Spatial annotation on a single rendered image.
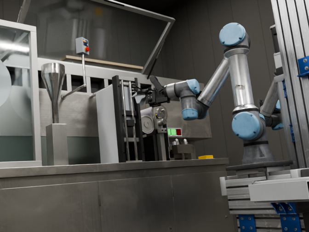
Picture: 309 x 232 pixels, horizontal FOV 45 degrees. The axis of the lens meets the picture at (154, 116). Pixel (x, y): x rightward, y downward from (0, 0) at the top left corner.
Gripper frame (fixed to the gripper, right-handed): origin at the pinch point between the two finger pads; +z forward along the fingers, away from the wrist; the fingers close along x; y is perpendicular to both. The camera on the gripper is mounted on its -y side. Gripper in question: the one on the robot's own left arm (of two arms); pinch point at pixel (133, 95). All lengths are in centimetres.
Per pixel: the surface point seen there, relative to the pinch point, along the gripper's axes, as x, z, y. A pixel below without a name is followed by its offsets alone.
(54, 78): -5, 50, -20
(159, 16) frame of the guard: 54, 7, -81
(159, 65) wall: 319, 130, -180
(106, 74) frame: 55, 53, -45
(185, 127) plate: 128, 21, -17
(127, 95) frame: 27.0, 19.6, -13.1
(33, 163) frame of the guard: -33, 35, 36
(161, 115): 61, 13, -8
